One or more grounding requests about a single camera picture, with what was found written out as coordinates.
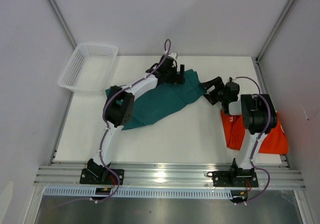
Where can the aluminium corner post right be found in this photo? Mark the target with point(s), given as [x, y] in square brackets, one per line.
[275, 29]

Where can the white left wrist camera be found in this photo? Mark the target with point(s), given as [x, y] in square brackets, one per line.
[171, 55]

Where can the white plastic basket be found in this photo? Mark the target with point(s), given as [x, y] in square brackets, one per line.
[89, 68]

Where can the aluminium corner post left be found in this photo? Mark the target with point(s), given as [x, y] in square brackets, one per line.
[62, 23]

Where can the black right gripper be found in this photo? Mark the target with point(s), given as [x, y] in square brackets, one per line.
[218, 84]

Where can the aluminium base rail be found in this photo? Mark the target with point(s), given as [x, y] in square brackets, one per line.
[170, 176]

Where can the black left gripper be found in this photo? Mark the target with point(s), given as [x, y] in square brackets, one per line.
[177, 79]

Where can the green shorts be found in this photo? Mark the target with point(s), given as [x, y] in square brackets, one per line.
[165, 100]

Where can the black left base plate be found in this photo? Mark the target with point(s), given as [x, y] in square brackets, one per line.
[105, 178]

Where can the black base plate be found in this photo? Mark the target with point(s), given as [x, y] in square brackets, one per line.
[235, 179]
[105, 178]

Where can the orange shorts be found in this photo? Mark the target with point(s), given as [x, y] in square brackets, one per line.
[275, 143]

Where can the white slotted cable duct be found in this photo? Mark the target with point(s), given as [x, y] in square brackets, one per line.
[139, 193]

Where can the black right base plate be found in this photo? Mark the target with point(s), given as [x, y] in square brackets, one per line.
[235, 179]

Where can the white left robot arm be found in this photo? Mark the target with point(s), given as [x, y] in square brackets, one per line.
[118, 109]

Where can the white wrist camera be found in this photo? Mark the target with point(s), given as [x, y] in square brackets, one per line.
[231, 80]
[171, 55]

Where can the aluminium corner post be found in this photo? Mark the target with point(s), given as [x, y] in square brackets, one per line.
[275, 29]
[62, 23]

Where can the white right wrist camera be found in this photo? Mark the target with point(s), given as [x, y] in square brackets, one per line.
[231, 80]

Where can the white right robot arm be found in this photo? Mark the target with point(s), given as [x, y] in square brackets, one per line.
[258, 117]

